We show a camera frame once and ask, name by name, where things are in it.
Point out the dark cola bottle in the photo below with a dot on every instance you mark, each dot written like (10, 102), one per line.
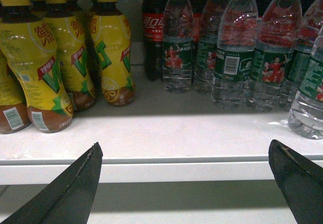
(152, 18)

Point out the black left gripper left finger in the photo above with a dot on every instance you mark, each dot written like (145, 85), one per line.
(69, 197)

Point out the white metal shelf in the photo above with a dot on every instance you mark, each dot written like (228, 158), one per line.
(159, 137)

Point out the clear water bottle green label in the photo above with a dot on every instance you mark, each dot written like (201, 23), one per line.
(177, 46)

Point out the yellow lemon tea bottle right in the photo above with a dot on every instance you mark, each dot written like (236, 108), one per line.
(111, 34)

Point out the yellow lemon tea bottle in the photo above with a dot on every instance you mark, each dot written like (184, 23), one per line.
(72, 54)
(111, 34)
(31, 50)

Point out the yellow lemon tea bottle middle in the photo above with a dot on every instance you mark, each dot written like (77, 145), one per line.
(72, 54)

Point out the yellow lemon tea bottle left edge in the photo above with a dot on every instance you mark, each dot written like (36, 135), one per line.
(13, 103)

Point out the yellow lemon tea bottle front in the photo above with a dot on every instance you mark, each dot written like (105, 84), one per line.
(31, 50)

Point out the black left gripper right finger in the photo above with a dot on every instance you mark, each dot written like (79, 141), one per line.
(300, 181)

